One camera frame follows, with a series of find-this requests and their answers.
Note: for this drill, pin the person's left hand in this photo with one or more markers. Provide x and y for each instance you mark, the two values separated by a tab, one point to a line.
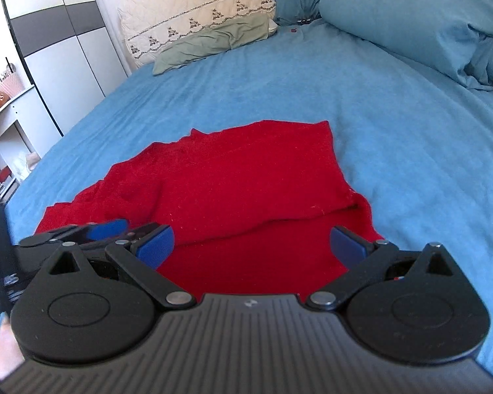
2	351

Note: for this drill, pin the red knitted garment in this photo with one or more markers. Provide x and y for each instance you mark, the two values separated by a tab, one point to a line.
230	197

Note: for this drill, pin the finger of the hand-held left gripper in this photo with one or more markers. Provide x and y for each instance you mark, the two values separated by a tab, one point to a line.
107	228

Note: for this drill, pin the blue duvet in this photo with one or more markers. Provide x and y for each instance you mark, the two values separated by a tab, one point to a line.
415	16

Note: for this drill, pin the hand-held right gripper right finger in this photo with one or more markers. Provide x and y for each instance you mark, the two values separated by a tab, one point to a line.
346	248

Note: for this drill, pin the green pillow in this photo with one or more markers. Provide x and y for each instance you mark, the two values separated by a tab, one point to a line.
213	43

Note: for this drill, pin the white desk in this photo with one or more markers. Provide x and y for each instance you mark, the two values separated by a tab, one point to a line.
8	119

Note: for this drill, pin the pink striped cup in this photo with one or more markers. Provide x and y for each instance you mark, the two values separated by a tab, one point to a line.
10	83

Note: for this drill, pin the cream embroidered pillow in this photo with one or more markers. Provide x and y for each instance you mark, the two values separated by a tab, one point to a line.
189	8

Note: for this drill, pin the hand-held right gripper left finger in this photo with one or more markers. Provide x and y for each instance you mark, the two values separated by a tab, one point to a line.
157	247

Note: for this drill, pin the white and grey wardrobe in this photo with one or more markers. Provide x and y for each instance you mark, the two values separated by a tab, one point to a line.
65	28

